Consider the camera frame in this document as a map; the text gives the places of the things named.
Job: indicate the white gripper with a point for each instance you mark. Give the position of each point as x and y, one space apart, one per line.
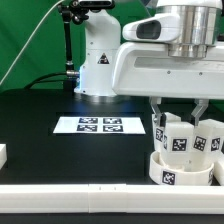
146 69

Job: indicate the round white stool seat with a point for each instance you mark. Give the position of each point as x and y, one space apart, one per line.
163 175

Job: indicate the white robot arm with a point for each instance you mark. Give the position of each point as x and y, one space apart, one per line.
173 54

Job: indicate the white right fence bar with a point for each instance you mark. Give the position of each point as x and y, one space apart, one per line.
219 170

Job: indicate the white fence bar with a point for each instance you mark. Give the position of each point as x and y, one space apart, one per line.
219 170
3 155
111 198

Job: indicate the paper sheet with markers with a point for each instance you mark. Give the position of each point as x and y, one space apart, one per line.
99 125

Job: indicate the green backdrop curtain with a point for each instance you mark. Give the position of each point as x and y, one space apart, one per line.
31 41

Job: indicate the white left fence bar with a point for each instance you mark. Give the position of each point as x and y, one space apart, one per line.
3 155

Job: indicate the white front fence bar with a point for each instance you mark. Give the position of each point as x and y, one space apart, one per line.
111 198

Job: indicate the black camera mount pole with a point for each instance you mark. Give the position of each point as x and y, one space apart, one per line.
76 12

